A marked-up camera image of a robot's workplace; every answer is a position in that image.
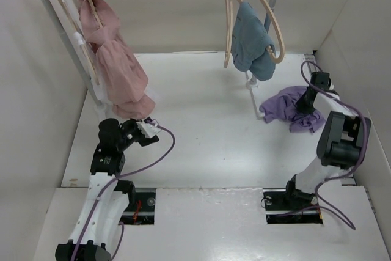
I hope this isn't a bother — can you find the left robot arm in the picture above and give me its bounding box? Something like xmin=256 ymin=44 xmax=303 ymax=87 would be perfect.
xmin=55 ymin=118 xmax=160 ymax=260

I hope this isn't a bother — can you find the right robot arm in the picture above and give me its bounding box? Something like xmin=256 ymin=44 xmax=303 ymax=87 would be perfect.
xmin=282 ymin=72 xmax=371 ymax=208

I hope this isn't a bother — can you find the leftmost wooden hanger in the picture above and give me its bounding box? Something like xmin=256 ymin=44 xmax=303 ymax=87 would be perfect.
xmin=44 ymin=0 xmax=101 ymax=86

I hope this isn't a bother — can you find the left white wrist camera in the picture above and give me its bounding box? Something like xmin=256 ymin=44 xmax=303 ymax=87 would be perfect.
xmin=136 ymin=121 xmax=161 ymax=139

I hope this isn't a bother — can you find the purple t shirt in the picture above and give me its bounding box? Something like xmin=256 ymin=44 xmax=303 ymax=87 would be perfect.
xmin=259 ymin=86 xmax=326 ymax=133

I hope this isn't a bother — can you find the blue garment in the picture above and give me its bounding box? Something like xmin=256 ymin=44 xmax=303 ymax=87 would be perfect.
xmin=231 ymin=1 xmax=276 ymax=81

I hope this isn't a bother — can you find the empty wooden hanger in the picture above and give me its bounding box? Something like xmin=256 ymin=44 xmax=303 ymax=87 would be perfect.
xmin=224 ymin=0 xmax=233 ymax=68

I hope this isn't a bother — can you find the pink dress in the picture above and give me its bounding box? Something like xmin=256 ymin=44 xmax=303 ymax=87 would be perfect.
xmin=79 ymin=0 xmax=155 ymax=119

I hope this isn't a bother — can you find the aluminium rail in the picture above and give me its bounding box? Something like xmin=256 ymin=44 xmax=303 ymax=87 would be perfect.
xmin=304 ymin=53 xmax=318 ymax=73

